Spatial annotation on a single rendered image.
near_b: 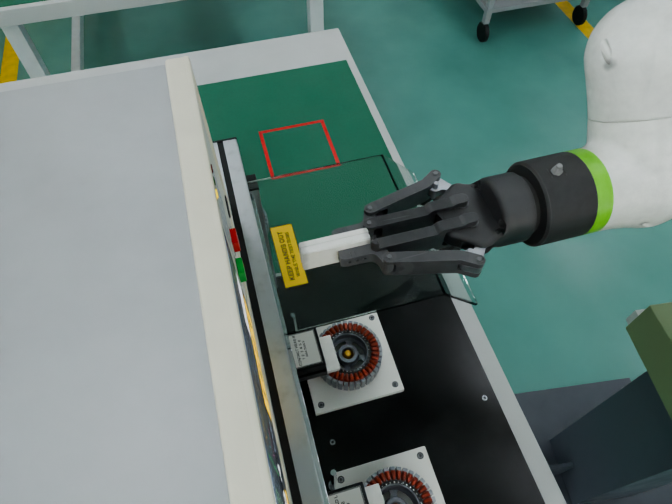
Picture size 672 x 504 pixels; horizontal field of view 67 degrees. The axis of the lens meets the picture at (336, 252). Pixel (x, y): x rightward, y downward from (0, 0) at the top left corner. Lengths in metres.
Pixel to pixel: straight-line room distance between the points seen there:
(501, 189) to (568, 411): 1.33
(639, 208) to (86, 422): 0.52
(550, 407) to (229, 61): 1.40
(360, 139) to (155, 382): 0.98
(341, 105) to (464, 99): 1.33
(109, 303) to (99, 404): 0.06
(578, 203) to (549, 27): 2.67
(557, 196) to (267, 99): 0.93
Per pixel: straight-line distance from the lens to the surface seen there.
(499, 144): 2.40
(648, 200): 0.60
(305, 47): 1.51
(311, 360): 0.79
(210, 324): 0.32
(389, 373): 0.88
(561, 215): 0.55
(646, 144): 0.60
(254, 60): 1.48
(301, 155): 1.20
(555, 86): 2.80
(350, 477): 0.83
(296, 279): 0.62
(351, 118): 1.28
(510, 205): 0.53
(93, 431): 0.32
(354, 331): 0.87
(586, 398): 1.84
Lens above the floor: 1.60
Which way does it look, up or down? 56 degrees down
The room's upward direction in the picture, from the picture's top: straight up
